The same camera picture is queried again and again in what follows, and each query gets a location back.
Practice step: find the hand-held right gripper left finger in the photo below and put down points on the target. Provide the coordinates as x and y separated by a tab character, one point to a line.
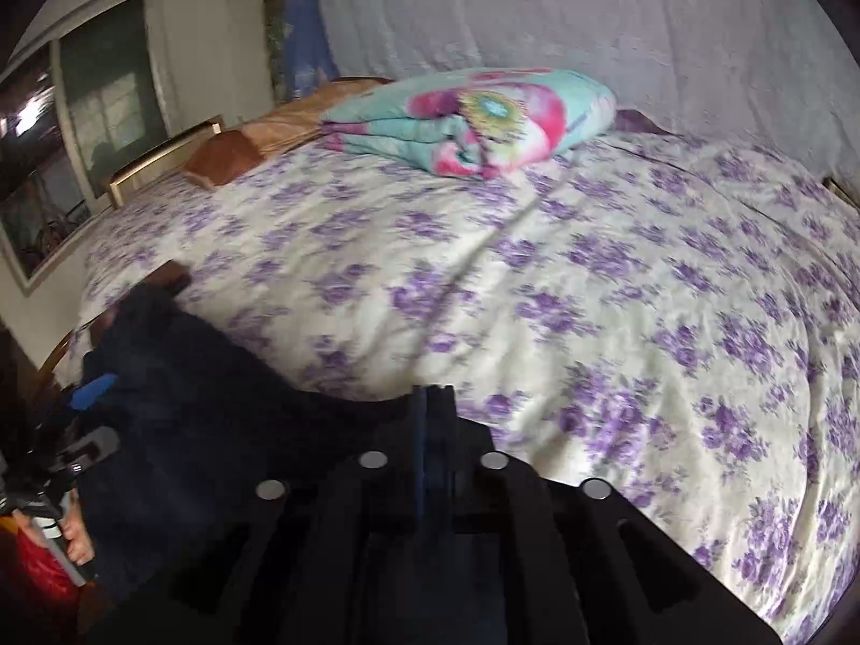
349	517

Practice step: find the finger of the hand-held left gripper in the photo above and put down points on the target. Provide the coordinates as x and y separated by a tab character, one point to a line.
94	393

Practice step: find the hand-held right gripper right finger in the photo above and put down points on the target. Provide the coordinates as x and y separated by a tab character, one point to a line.
510	524

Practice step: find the navy blue pants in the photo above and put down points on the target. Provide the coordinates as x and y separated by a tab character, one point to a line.
201	416

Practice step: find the person's left hand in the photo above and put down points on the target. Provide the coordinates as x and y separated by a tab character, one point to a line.
77	534

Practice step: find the red cloth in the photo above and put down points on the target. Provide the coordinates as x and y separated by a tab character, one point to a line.
33	571

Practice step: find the purple floral bedsheet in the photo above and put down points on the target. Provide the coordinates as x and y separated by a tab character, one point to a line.
571	295

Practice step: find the white framed window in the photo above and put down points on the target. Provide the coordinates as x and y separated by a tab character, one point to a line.
101	101

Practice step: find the brown satin pillow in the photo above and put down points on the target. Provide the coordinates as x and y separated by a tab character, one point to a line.
269	131

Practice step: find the green patterned poster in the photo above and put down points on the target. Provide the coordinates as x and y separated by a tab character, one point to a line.
275	47

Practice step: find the folded floral quilt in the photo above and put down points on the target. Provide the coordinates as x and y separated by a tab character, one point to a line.
470	121

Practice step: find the blue printed cloth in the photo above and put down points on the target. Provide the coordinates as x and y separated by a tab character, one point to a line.
306	27

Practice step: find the golden bed rail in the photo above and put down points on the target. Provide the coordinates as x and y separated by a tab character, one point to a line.
168	158

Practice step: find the wooden bed frame edge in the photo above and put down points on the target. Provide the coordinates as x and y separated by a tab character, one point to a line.
843	189

